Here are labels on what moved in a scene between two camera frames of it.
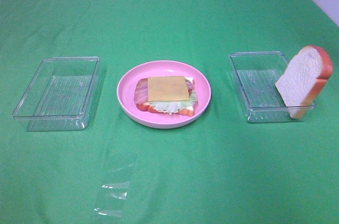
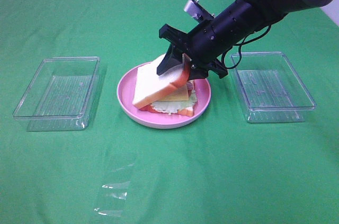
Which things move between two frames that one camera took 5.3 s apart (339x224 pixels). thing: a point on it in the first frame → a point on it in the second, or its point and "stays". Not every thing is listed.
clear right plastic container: (256, 73) stays
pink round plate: (125, 90) stays
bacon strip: (141, 94) → (189, 86)
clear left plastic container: (60, 95) stays
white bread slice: (302, 82) → (149, 86)
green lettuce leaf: (172, 106) stays
